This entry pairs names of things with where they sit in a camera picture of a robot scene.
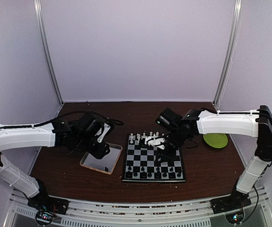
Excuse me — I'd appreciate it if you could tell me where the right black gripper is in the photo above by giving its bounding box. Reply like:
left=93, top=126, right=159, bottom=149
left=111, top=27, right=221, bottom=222
left=155, top=128, right=187, bottom=164

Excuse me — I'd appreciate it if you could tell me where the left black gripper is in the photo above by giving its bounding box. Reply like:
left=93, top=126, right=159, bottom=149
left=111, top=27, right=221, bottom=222
left=75, top=135, right=110, bottom=159

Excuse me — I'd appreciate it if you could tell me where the wooden tray with mirror base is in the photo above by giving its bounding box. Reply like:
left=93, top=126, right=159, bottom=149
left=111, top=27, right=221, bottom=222
left=79, top=143, right=123, bottom=175

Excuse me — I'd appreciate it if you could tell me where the black and grey chessboard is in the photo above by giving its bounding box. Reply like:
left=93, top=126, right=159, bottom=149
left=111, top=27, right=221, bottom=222
left=122, top=134, right=186, bottom=183

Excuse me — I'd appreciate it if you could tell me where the black rook corner piece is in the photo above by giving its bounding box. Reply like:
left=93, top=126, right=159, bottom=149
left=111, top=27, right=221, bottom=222
left=125, top=172, right=131, bottom=178

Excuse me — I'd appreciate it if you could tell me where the black king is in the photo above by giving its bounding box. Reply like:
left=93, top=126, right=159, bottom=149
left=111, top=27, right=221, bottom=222
left=155, top=172, right=161, bottom=179

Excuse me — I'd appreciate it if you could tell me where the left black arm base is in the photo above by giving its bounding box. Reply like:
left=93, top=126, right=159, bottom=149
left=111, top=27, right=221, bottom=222
left=27, top=197, right=69, bottom=227

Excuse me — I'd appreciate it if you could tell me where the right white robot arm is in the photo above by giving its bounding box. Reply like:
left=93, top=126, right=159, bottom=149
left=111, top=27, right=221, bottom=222
left=144, top=105, right=272, bottom=209

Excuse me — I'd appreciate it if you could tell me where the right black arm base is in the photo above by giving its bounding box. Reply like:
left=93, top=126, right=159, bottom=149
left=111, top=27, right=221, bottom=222
left=210, top=195, right=252, bottom=225

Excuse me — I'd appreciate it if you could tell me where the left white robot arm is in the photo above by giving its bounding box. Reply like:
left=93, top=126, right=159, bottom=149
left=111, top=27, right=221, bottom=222
left=0, top=117, right=112, bottom=210

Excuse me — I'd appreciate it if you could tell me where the green plate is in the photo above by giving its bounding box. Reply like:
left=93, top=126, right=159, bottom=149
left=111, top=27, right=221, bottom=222
left=203, top=133, right=228, bottom=149

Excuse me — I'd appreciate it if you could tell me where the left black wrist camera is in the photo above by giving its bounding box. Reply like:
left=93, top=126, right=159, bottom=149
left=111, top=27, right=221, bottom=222
left=77, top=113, right=104, bottom=136

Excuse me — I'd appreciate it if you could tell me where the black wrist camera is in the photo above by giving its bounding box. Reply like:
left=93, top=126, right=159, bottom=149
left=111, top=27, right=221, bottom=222
left=155, top=108, right=182, bottom=130
left=77, top=113, right=104, bottom=136

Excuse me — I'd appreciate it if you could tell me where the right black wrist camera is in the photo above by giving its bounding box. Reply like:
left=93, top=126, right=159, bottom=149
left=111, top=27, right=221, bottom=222
left=155, top=108, right=182, bottom=130

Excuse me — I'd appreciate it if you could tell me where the aluminium front rail frame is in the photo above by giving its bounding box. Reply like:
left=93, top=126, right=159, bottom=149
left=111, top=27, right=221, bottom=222
left=3, top=185, right=272, bottom=227

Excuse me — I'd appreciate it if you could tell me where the right aluminium frame post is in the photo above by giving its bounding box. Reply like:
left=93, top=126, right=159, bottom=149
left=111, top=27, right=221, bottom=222
left=213, top=0, right=243, bottom=109

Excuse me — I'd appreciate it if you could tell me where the aluminium frame post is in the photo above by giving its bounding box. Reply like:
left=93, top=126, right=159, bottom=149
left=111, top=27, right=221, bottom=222
left=213, top=0, right=243, bottom=109
left=34, top=0, right=64, bottom=105

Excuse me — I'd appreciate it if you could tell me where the left aluminium frame post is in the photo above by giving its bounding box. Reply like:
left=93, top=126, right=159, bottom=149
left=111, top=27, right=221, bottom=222
left=34, top=0, right=64, bottom=105

